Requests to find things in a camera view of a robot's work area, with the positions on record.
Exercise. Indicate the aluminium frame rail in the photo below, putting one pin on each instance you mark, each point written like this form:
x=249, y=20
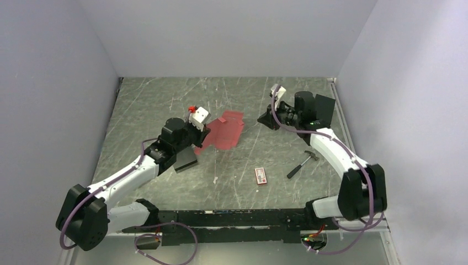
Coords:
x=358, y=225

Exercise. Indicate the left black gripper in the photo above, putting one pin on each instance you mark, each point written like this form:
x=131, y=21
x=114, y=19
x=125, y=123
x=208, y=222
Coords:
x=201, y=134

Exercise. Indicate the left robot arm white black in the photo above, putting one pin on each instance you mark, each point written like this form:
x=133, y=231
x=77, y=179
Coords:
x=88, y=214

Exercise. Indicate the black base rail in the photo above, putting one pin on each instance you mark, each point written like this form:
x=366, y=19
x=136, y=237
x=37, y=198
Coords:
x=225, y=226

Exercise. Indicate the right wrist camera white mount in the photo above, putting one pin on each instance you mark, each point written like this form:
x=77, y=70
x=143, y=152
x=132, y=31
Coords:
x=277, y=92

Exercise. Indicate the black box near left arm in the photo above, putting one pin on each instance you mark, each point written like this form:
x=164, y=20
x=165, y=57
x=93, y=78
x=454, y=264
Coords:
x=185, y=160

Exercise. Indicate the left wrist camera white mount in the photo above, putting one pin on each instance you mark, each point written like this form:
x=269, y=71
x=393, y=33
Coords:
x=198, y=117

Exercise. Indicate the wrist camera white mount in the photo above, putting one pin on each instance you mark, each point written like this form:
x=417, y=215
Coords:
x=277, y=92
x=198, y=117

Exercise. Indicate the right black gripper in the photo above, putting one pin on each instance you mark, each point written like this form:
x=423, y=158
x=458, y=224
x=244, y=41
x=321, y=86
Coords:
x=268, y=120

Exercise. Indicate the hammer with black handle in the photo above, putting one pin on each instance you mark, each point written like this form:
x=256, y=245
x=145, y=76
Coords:
x=310, y=155

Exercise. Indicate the small red white box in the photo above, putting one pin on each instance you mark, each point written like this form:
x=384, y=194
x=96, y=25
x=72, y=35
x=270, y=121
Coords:
x=260, y=175

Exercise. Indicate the black box near right wall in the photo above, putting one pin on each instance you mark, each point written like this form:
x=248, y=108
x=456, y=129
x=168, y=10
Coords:
x=324, y=107

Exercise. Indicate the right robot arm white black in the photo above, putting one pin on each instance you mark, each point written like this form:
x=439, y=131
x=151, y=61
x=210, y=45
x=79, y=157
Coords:
x=362, y=191

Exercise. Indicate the red cardboard paper box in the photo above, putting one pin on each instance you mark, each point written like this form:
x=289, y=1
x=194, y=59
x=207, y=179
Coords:
x=225, y=132

